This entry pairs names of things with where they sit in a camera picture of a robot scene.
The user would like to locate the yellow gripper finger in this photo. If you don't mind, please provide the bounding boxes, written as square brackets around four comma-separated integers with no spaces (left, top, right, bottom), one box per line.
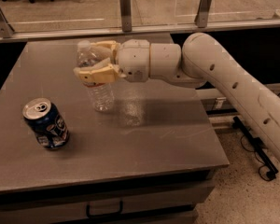
[91,40,120,63]
[74,58,126,86]

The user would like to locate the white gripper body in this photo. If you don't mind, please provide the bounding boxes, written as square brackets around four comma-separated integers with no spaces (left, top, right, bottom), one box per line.
[117,39,150,82]

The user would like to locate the clear plastic water bottle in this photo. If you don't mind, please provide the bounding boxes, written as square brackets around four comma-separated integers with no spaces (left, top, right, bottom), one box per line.
[74,40,114,112]

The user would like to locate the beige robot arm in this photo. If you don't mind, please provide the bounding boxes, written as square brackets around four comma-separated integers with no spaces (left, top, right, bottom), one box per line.
[74,33,280,162]

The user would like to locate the blue Pepsi soda can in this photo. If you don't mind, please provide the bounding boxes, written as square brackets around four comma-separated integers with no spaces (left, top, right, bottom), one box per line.
[22,98,69,149]

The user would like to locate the grey cabinet drawer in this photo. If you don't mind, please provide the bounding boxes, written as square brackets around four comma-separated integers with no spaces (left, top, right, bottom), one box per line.
[0,180,215,224]

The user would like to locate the black floor stand bar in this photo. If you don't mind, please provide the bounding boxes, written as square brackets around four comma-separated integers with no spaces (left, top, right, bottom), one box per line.
[232,117,279,182]

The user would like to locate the middle metal glass bracket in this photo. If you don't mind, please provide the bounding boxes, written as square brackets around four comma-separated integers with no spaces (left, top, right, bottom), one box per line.
[119,0,132,32]

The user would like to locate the metal glass bracket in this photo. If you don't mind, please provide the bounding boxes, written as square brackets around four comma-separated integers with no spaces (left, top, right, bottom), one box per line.
[0,0,15,39]
[195,0,212,28]
[119,0,132,32]

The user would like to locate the right metal glass bracket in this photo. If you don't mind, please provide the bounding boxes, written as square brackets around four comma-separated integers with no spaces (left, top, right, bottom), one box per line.
[195,0,212,28]

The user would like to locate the left metal glass bracket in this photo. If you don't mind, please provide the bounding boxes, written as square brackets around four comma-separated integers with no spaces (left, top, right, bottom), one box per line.
[0,0,15,39]

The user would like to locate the black drawer handle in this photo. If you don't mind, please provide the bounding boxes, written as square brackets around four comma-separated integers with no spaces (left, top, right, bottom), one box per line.
[86,200,123,219]

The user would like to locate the black cable on floor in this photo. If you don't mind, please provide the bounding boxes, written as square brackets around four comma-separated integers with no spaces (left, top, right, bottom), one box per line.
[239,133,280,183]

